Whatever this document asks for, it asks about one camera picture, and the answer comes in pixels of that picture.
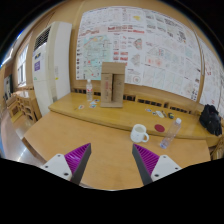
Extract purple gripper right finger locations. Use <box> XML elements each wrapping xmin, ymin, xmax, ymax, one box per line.
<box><xmin>132</xmin><ymin>144</ymin><xmax>181</xmax><ymax>185</ymax></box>

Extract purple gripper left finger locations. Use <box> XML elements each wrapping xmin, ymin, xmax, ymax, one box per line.
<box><xmin>41</xmin><ymin>143</ymin><xmax>91</xmax><ymax>185</ymax></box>

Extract clear plastic water bottle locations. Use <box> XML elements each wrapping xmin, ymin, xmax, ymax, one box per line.
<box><xmin>160</xmin><ymin>118</ymin><xmax>182</xmax><ymax>149</ymax></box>

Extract water bottle with red label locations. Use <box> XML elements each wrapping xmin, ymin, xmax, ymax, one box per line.
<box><xmin>86</xmin><ymin>79</ymin><xmax>93</xmax><ymax>101</ymax></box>

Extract white ceramic mug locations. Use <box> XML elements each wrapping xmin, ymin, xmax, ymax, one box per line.
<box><xmin>130</xmin><ymin>124</ymin><xmax>149</xmax><ymax>143</ymax></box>

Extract red round coaster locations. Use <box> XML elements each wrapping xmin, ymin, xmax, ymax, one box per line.
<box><xmin>154</xmin><ymin>124</ymin><xmax>165</xmax><ymax>132</ymax></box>

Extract small dark gadget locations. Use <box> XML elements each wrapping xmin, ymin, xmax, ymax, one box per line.
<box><xmin>168</xmin><ymin>113</ymin><xmax>174</xmax><ymax>119</ymax></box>

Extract small white card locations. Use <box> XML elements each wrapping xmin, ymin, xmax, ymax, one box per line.
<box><xmin>156</xmin><ymin>111</ymin><xmax>164</xmax><ymax>118</ymax></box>

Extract black bag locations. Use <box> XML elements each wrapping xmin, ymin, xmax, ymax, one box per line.
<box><xmin>199</xmin><ymin>104</ymin><xmax>222</xmax><ymax>136</ymax></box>

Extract wooden chair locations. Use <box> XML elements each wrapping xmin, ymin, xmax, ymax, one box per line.
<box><xmin>6</xmin><ymin>90</ymin><xmax>42</xmax><ymax>122</ymax></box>

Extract cardboard box model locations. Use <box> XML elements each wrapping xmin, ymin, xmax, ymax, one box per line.
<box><xmin>101</xmin><ymin>62</ymin><xmax>125</xmax><ymax>108</ymax></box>

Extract white standing air conditioner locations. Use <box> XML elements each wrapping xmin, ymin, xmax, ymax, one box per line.
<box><xmin>32</xmin><ymin>21</ymin><xmax>72</xmax><ymax>116</ymax></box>

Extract window with bright light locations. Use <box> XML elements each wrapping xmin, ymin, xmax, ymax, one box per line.
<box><xmin>17</xmin><ymin>45</ymin><xmax>28</xmax><ymax>85</ymax></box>

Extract right wall poster sheet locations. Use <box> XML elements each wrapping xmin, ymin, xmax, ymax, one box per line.
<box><xmin>199</xmin><ymin>40</ymin><xmax>224</xmax><ymax>119</ymax></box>

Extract large wall poster sheet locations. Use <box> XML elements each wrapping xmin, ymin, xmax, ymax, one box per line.
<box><xmin>76</xmin><ymin>6</ymin><xmax>201</xmax><ymax>100</ymax></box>

